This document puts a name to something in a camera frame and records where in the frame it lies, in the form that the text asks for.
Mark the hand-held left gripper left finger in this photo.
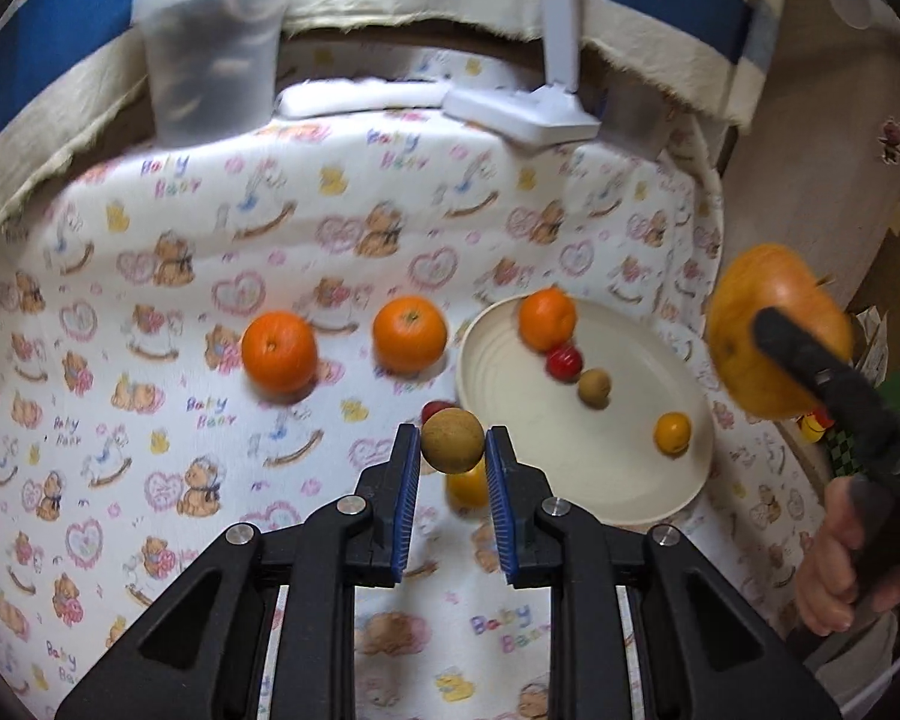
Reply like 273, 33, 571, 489
54, 424, 423, 720

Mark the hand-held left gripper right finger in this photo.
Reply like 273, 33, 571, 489
484, 425, 845, 720

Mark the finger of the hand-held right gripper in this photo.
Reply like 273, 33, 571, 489
752, 306, 900, 492

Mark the small yellow plum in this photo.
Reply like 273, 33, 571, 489
446, 457, 492, 517

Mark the brown longan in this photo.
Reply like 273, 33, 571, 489
577, 367, 612, 410
420, 408, 487, 475

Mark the large yellow apple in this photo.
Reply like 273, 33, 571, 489
705, 244, 854, 419

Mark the cream round plate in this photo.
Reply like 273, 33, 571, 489
456, 294, 717, 530

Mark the small orange kumquat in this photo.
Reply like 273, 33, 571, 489
652, 411, 693, 457

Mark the orange mandarin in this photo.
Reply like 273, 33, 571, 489
241, 311, 320, 395
373, 296, 449, 374
517, 289, 578, 352

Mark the person's right hand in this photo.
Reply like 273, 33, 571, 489
795, 476, 900, 635

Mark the green checkered cloth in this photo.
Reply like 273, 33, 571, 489
829, 420, 882, 477

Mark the wooden board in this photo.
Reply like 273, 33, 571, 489
727, 0, 900, 316

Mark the white desk lamp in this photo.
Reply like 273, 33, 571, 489
441, 0, 601, 145

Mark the white power strip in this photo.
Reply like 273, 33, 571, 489
277, 77, 451, 119

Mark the lidded translucent plastic container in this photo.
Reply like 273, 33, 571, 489
131, 0, 306, 147

